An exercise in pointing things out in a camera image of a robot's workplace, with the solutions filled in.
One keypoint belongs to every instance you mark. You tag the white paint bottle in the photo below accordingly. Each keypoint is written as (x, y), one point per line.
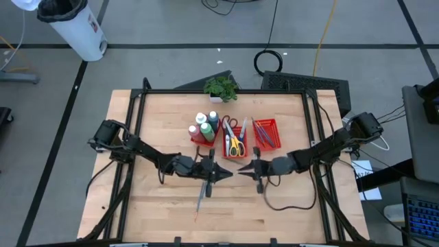
(201, 118)

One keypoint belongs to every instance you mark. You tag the backlit keyboard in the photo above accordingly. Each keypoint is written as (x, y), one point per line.
(422, 216)

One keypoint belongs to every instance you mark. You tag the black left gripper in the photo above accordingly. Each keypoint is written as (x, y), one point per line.
(205, 169)

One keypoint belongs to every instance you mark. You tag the grey stand base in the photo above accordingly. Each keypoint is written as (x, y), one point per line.
(19, 77)

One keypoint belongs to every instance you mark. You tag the potted green plant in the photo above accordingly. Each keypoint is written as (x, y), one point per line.
(221, 88)

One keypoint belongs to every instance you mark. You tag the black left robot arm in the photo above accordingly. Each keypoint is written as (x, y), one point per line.
(144, 151)

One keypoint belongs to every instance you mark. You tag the white plastic bag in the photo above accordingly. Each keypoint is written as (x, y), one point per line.
(25, 3)

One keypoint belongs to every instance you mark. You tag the red paint bottle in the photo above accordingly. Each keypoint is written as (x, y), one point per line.
(195, 133)

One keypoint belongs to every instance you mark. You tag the white paper sheet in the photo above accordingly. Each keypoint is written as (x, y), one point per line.
(372, 193)

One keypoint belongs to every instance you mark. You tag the teal paint brush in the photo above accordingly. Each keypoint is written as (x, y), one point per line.
(259, 132)
(264, 135)
(199, 206)
(268, 139)
(236, 161)

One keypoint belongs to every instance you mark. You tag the black floor object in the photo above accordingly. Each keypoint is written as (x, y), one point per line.
(5, 116)

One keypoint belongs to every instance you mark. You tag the yellow and black marker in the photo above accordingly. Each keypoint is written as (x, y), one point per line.
(236, 148)

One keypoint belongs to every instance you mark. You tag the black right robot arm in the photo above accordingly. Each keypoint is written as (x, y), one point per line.
(326, 151)

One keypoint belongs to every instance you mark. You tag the red plastic basket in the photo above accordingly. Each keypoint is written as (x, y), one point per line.
(226, 152)
(209, 143)
(274, 132)

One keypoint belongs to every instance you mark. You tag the grey stool seat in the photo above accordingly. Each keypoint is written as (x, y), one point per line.
(394, 214)

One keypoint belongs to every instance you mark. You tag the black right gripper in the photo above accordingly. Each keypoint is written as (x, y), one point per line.
(271, 168)

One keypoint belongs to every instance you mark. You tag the grey side desk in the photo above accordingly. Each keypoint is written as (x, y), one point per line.
(420, 137)

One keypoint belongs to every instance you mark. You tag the black floor beam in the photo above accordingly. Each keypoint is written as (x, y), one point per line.
(384, 176)

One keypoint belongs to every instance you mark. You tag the dark blue paint bottle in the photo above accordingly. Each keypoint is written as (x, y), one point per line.
(213, 120)

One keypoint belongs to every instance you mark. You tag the green paint bottle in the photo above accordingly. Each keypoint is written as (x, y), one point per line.
(207, 132)

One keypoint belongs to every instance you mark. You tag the white trash can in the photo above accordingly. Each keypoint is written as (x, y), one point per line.
(79, 34)

